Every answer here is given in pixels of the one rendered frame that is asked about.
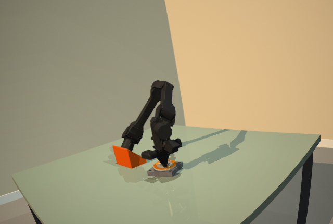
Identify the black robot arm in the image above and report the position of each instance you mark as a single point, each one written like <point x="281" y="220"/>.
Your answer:
<point x="160" y="124"/>

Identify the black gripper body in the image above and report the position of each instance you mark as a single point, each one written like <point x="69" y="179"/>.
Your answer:
<point x="148" y="154"/>

